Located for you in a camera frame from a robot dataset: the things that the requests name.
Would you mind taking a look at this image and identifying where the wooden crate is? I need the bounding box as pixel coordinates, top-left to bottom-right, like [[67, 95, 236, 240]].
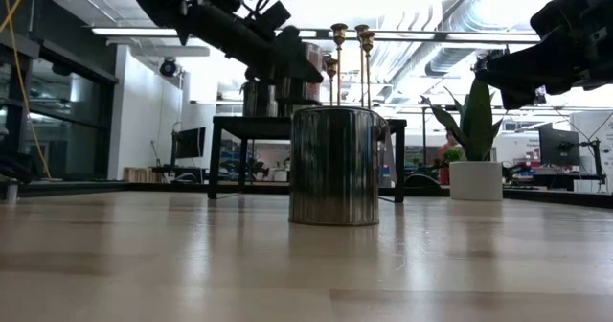
[[123, 166, 165, 184]]

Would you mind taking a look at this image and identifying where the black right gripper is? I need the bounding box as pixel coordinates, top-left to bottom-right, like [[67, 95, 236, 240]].
[[474, 28, 613, 111]]

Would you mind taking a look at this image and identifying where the person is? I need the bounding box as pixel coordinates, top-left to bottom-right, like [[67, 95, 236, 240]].
[[438, 128, 462, 186]]

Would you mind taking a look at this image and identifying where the yellow cable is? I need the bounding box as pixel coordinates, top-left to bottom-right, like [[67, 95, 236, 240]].
[[0, 0, 53, 180]]

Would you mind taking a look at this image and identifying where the green snake plant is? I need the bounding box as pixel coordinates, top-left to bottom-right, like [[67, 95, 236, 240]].
[[420, 77, 504, 163]]

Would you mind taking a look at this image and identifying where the black computer monitor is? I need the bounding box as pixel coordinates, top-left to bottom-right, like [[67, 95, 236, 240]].
[[171, 126, 207, 160], [537, 125, 582, 168]]

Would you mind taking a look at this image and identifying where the silver candle tin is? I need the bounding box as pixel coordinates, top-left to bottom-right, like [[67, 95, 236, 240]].
[[241, 67, 280, 118], [288, 104, 383, 227]]

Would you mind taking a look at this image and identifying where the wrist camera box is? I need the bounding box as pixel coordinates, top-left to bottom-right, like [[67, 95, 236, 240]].
[[529, 0, 613, 39], [246, 0, 292, 43]]

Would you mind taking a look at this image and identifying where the short gold candlestick holder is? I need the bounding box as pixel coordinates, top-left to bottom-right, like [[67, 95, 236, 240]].
[[323, 55, 339, 106]]

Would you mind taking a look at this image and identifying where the white plant pot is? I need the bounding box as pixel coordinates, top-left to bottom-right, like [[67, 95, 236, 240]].
[[448, 160, 504, 202]]

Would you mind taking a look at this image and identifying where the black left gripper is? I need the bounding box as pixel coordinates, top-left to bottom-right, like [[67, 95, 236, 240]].
[[241, 24, 326, 84]]

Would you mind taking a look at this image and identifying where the medium gold candlestick holder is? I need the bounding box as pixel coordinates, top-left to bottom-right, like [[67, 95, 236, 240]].
[[330, 22, 349, 107], [359, 29, 376, 109]]

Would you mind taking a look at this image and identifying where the black dome camera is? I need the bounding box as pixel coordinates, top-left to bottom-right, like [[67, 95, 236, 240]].
[[159, 57, 179, 79]]

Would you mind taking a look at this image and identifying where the silver ventilation duct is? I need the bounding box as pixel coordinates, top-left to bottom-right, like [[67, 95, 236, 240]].
[[368, 0, 509, 104]]

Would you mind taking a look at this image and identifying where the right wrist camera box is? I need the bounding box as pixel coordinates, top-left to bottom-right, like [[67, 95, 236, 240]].
[[529, 0, 613, 39]]

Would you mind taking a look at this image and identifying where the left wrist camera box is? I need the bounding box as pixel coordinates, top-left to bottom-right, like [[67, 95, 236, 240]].
[[246, 0, 292, 43]]

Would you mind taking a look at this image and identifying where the black perforated metal shelf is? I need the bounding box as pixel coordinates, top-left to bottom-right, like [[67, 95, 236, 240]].
[[206, 115, 408, 204]]

